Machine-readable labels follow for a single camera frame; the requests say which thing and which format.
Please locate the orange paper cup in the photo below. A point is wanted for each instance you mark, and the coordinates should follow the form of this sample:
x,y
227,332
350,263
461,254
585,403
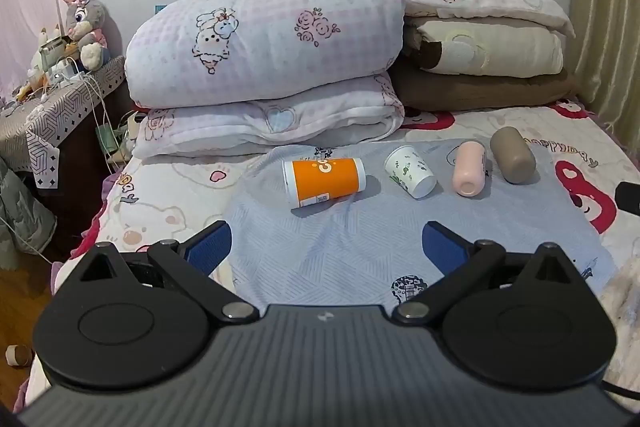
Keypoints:
x,y
325,179

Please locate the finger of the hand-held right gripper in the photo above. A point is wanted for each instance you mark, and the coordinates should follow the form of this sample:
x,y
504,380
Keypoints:
x,y
629,198

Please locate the bedside table with patterned cloth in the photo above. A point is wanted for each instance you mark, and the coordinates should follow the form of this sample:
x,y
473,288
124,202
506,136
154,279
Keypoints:
x,y
55,109

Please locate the white box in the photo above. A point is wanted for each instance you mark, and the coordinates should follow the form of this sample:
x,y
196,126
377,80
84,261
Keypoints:
x,y
52,54

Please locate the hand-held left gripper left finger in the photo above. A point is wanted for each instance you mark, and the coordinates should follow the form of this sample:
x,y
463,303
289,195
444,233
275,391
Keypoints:
x,y
211,248

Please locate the cream folded blanket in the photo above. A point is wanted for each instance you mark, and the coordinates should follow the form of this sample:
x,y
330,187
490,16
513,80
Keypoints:
x,y
515,49

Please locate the pink cup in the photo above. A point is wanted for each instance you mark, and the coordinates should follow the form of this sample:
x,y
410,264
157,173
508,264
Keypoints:
x,y
469,167

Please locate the beige curtain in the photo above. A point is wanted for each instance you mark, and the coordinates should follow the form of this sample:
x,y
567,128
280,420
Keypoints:
x,y
610,32

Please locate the grey plush rabbit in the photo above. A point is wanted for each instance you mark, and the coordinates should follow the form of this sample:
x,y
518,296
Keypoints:
x,y
82,17

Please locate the light blue patterned cloth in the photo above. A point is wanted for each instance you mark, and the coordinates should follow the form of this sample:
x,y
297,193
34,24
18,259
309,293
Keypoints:
x,y
340,247

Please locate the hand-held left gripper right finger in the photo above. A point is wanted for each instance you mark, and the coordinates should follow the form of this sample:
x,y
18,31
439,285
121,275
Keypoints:
x,y
442,248

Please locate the grey jacket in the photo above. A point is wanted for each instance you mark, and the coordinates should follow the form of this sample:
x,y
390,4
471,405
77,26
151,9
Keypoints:
x,y
22,212

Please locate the small brown roll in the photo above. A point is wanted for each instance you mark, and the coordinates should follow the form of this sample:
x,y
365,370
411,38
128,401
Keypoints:
x,y
17,355

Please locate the pink checked folded quilt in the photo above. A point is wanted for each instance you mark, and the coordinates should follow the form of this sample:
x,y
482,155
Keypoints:
x,y
260,52

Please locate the brown folded blanket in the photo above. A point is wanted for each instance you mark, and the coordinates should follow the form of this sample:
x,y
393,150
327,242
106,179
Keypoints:
x,y
475,93

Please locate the taupe cup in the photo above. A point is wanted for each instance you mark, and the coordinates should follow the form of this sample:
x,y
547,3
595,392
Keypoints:
x,y
512,154

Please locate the white green-print paper cup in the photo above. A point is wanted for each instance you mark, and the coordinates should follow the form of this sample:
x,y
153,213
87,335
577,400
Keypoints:
x,y
407,169

